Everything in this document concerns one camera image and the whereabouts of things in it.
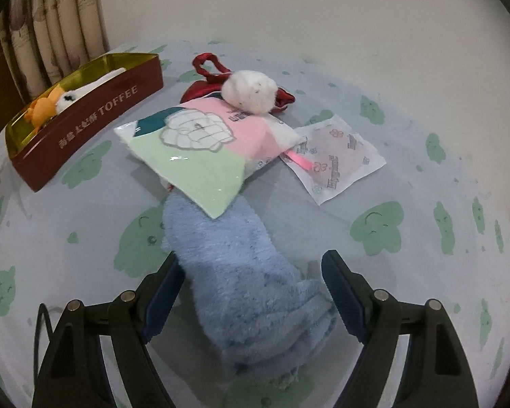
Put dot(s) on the white cotton ball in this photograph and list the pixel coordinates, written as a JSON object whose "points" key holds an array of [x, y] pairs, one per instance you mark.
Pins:
{"points": [[248, 91]]}

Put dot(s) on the green cloud print tablecloth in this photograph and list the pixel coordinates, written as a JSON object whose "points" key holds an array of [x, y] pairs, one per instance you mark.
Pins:
{"points": [[408, 178]]}

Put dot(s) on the white flat sachet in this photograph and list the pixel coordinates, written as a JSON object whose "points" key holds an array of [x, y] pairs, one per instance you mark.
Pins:
{"points": [[340, 161]]}

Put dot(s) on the white socks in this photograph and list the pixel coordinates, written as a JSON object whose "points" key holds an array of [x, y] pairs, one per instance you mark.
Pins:
{"points": [[106, 77]]}

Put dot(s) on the pink green wet wipes packet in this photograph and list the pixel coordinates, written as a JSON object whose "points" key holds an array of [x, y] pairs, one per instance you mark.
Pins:
{"points": [[195, 165]]}

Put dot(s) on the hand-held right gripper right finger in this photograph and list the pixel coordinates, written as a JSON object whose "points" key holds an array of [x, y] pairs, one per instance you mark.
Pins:
{"points": [[340, 298]]}

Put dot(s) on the beige patterned curtain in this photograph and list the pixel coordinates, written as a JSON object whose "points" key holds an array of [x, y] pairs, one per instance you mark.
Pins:
{"points": [[55, 29]]}

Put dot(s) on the brown wooden furniture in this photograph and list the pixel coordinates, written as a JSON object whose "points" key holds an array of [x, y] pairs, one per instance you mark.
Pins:
{"points": [[0, 93]]}

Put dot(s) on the red rectangular tin box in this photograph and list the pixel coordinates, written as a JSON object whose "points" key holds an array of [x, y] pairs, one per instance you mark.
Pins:
{"points": [[89, 123]]}

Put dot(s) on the blue fluffy sock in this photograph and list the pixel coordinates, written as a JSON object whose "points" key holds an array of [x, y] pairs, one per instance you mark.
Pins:
{"points": [[246, 284]]}

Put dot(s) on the orange plush toy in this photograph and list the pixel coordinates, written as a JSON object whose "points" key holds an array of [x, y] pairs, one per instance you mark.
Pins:
{"points": [[42, 108]]}

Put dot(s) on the red satin pouch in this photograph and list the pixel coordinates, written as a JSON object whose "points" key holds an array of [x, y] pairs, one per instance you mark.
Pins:
{"points": [[199, 89]]}

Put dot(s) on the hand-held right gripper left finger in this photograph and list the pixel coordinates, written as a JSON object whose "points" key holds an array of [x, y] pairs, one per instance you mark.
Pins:
{"points": [[165, 298]]}

